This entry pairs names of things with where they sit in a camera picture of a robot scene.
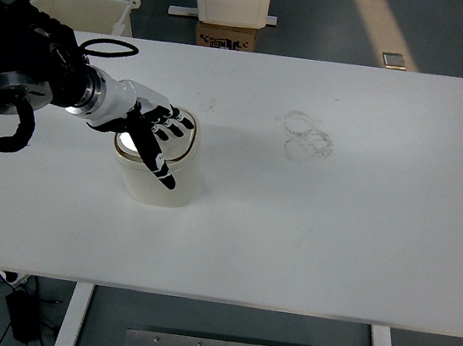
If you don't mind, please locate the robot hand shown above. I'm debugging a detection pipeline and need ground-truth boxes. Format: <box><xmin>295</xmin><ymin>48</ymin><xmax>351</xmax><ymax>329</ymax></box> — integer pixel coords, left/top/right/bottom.
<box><xmin>79</xmin><ymin>69</ymin><xmax>201</xmax><ymax>195</ymax></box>

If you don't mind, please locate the cream plastic trash bin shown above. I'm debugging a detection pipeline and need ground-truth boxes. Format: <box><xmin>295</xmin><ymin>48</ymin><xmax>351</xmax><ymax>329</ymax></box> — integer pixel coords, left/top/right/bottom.
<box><xmin>106</xmin><ymin>100</ymin><xmax>209</xmax><ymax>211</ymax></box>

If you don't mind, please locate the large cream plastic tub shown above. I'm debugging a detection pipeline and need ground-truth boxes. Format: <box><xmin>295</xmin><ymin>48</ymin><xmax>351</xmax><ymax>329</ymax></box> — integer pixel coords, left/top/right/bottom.
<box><xmin>27</xmin><ymin>0</ymin><xmax>142</xmax><ymax>40</ymax></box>

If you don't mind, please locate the grey metal base bar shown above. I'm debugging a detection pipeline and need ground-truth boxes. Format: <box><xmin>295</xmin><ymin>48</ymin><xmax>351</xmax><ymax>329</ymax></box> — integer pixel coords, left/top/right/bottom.
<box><xmin>167</xmin><ymin>1</ymin><xmax>279</xmax><ymax>30</ymax></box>

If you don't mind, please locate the printed cardboard box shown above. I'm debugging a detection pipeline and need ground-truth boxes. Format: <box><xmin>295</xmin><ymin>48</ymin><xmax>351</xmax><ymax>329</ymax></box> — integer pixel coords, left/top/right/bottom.
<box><xmin>194</xmin><ymin>19</ymin><xmax>260</xmax><ymax>53</ymax></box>

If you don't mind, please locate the black power adapter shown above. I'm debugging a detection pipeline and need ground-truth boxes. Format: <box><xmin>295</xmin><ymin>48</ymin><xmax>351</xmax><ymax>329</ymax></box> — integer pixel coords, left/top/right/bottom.
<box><xmin>0</xmin><ymin>285</ymin><xmax>45</xmax><ymax>345</ymax></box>

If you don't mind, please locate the square metal floor plate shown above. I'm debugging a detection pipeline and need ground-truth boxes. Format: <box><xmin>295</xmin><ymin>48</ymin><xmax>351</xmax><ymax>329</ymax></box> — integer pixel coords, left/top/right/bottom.
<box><xmin>379</xmin><ymin>50</ymin><xmax>410</xmax><ymax>71</ymax></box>

